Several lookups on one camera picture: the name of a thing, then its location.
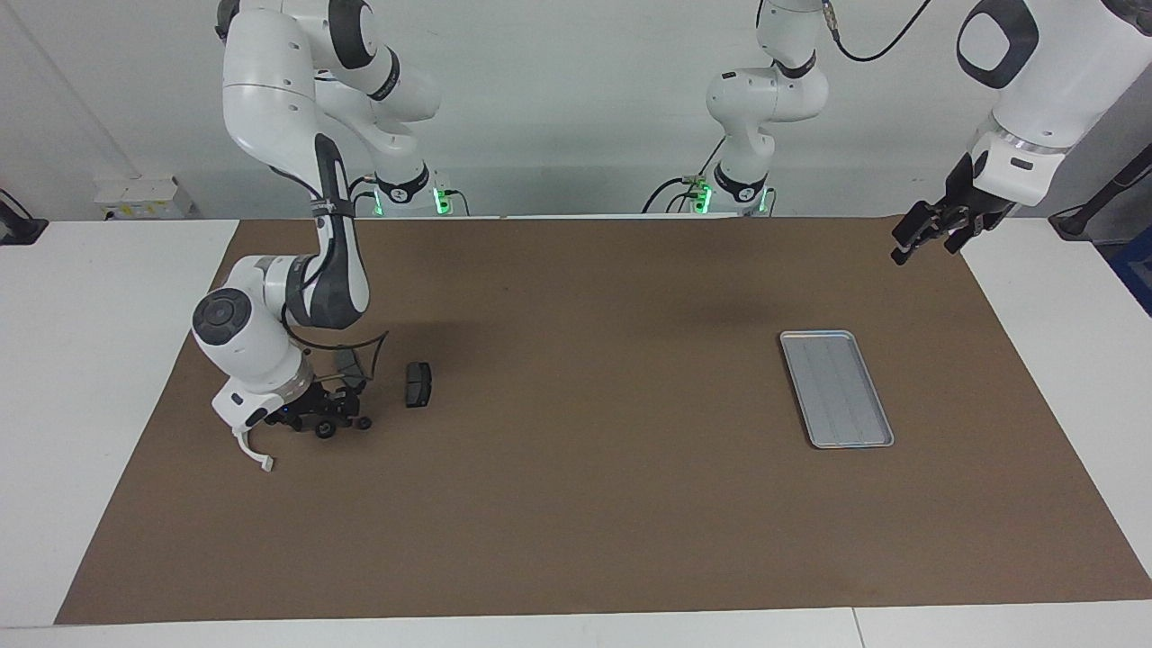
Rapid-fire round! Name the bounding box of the grey metal tray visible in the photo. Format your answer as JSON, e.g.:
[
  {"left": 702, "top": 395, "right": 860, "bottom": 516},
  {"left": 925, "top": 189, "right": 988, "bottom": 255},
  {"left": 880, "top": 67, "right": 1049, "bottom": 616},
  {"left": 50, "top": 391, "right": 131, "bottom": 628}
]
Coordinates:
[{"left": 779, "top": 330, "right": 895, "bottom": 450}]

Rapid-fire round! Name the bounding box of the curved dark brake pad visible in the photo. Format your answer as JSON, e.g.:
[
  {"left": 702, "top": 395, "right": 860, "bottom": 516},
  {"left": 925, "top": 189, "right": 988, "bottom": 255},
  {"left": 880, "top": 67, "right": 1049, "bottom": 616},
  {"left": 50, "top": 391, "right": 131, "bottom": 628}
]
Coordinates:
[{"left": 335, "top": 349, "right": 370, "bottom": 392}]

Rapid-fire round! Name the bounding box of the black stand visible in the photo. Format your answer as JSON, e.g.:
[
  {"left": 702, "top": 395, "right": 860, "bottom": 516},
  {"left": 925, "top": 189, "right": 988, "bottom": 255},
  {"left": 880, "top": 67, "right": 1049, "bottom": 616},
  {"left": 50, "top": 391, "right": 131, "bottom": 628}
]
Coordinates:
[{"left": 1048, "top": 144, "right": 1152, "bottom": 239}]

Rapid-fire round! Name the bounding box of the blue box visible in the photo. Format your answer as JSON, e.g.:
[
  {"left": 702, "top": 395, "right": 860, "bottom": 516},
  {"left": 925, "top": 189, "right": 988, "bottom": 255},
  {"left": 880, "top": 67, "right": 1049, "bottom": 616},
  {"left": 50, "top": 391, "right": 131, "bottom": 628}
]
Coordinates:
[{"left": 1109, "top": 225, "right": 1152, "bottom": 316}]

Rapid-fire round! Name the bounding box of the brown table mat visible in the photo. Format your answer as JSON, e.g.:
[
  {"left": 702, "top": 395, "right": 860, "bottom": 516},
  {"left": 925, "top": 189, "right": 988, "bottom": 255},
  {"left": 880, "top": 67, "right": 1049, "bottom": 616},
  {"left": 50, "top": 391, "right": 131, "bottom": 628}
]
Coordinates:
[{"left": 54, "top": 216, "right": 1152, "bottom": 625}]

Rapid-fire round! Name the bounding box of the white power box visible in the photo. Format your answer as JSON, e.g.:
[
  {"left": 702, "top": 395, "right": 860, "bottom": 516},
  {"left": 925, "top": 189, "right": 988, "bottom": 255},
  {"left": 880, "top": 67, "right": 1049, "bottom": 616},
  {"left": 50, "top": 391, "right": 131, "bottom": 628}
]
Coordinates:
[{"left": 94, "top": 177, "right": 197, "bottom": 221}]

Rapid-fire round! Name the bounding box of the white curved plastic bracket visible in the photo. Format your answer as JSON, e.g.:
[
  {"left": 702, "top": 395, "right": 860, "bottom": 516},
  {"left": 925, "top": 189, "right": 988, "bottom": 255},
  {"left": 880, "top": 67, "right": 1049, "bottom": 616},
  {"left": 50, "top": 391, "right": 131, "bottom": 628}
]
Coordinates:
[{"left": 232, "top": 423, "right": 275, "bottom": 473}]

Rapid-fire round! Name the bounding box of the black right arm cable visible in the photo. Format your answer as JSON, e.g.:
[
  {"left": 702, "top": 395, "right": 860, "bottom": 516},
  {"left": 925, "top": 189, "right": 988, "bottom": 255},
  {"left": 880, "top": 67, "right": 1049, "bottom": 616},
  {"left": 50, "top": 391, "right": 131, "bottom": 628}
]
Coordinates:
[{"left": 279, "top": 81, "right": 390, "bottom": 379}]

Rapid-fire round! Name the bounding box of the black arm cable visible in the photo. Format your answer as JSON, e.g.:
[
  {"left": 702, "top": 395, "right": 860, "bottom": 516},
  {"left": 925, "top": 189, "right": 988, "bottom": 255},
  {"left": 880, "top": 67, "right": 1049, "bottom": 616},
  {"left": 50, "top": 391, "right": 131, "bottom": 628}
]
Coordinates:
[
  {"left": 819, "top": 0, "right": 937, "bottom": 66},
  {"left": 279, "top": 81, "right": 390, "bottom": 379}
]

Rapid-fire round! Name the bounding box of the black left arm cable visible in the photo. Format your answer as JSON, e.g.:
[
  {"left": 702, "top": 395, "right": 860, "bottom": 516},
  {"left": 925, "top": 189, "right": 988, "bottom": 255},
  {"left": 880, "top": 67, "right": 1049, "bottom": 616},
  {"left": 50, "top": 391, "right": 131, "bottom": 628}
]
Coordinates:
[{"left": 819, "top": 0, "right": 937, "bottom": 66}]

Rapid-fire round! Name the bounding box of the black left base cable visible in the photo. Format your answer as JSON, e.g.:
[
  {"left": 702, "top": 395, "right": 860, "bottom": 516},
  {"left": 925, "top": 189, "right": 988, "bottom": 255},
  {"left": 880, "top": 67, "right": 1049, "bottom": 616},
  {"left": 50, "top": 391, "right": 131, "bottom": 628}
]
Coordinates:
[{"left": 642, "top": 135, "right": 725, "bottom": 215}]

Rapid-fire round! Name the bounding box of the black clamp mount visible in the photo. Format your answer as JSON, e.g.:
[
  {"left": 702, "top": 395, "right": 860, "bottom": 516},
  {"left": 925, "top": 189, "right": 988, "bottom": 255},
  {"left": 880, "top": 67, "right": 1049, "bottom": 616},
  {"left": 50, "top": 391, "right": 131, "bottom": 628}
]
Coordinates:
[{"left": 0, "top": 189, "right": 48, "bottom": 246}]

